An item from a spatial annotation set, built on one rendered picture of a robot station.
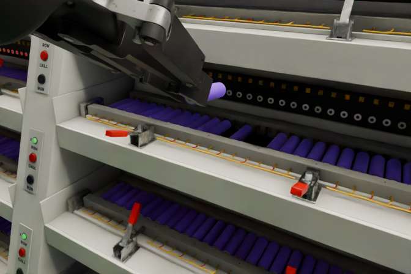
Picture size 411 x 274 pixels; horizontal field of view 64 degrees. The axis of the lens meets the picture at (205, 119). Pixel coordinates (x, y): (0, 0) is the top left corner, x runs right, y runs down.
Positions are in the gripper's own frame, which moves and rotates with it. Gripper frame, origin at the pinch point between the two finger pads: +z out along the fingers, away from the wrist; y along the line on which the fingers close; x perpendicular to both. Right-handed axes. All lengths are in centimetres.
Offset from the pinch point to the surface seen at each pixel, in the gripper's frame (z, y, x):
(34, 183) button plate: 19.3, 36.9, 20.2
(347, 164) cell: 23.0, -15.0, 2.3
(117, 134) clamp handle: 11.4, 14.8, 6.8
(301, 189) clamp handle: 9.9, -11.7, 6.8
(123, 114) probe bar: 20.5, 22.2, 3.2
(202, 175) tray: 16.4, 2.4, 9.1
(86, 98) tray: 21.4, 32.9, 2.1
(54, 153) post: 18.4, 33.3, 13.5
